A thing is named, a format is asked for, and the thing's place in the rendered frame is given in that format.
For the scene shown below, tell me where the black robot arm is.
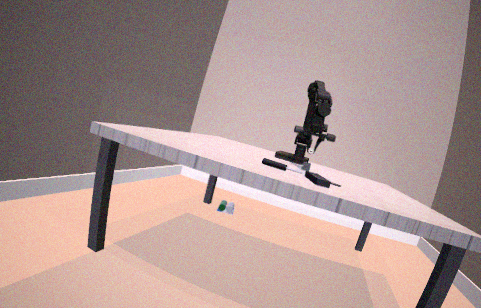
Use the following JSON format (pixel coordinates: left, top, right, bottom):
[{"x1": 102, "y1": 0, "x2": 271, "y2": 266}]
[{"x1": 293, "y1": 80, "x2": 333, "y2": 159}]

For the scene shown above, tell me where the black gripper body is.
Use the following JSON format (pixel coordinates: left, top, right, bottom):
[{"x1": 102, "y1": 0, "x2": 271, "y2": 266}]
[{"x1": 294, "y1": 117, "x2": 336, "y2": 142}]

